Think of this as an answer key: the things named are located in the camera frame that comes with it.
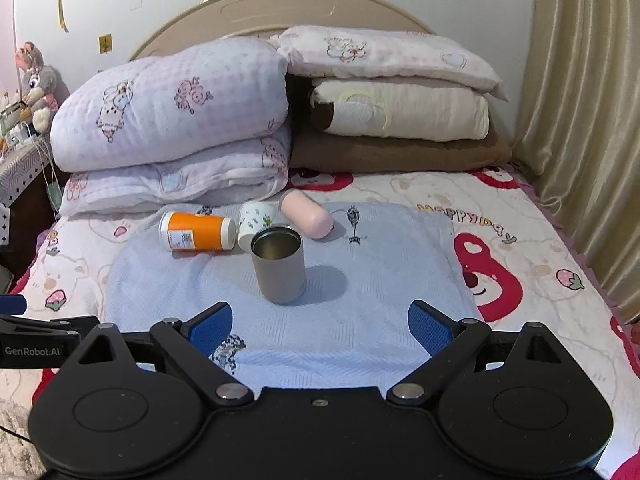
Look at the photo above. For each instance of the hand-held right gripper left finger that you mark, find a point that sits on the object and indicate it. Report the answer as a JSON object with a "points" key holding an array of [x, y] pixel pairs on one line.
{"points": [[214, 324]]}

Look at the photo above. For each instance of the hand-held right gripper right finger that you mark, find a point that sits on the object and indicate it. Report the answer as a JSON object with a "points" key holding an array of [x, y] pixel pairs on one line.
{"points": [[429, 327]]}

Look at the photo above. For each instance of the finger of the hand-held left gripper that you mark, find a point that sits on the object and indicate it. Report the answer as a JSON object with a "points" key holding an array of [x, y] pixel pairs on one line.
{"points": [[13, 305]]}

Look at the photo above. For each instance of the white floral cup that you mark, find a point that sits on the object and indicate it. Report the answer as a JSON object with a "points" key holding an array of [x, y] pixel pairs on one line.
{"points": [[250, 221]]}

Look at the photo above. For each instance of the grey metal cup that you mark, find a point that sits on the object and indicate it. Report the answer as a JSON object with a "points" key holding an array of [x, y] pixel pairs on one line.
{"points": [[281, 275]]}

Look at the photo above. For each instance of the light blue towel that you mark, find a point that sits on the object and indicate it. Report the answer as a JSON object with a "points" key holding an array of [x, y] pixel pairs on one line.
{"points": [[380, 280]]}

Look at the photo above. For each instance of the orange pill bottle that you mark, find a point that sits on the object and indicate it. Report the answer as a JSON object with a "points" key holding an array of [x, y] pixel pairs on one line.
{"points": [[200, 230]]}

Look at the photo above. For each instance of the nightstand with patterned cloth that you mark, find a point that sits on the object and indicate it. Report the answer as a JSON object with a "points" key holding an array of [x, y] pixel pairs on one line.
{"points": [[20, 170]]}

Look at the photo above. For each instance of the pink capsule-shaped bottle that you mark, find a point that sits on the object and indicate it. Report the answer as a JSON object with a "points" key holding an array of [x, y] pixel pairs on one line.
{"points": [[307, 215]]}

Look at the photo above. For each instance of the white pink folded quilt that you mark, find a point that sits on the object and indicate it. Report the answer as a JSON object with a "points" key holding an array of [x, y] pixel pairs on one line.
{"points": [[165, 185]]}

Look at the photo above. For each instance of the brown folded blanket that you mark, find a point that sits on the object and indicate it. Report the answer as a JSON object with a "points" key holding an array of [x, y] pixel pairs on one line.
{"points": [[400, 155]]}

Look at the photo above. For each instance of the cream folded blanket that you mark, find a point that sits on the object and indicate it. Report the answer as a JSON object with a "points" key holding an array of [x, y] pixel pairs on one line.
{"points": [[415, 110]]}

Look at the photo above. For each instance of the grey stuffed rabbit toy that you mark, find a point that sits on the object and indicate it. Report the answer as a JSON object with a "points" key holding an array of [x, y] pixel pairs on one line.
{"points": [[37, 85]]}

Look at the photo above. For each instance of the lilac checked folded quilt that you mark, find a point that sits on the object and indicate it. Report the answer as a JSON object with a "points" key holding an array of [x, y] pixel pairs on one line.
{"points": [[165, 105]]}

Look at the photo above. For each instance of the beige curtain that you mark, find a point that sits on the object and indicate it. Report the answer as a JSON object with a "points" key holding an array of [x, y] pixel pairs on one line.
{"points": [[580, 110]]}

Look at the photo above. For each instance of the pink bear print pillow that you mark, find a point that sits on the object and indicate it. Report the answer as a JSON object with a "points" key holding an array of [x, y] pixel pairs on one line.
{"points": [[380, 55]]}

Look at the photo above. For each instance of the beige bed headboard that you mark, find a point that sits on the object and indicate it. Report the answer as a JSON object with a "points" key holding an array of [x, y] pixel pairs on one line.
{"points": [[300, 10]]}

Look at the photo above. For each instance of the yellow wall sticker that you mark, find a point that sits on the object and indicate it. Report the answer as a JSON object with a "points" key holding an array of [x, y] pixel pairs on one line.
{"points": [[105, 43]]}

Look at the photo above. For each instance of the white wall plate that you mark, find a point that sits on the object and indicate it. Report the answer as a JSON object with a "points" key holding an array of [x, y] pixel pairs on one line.
{"points": [[135, 1]]}

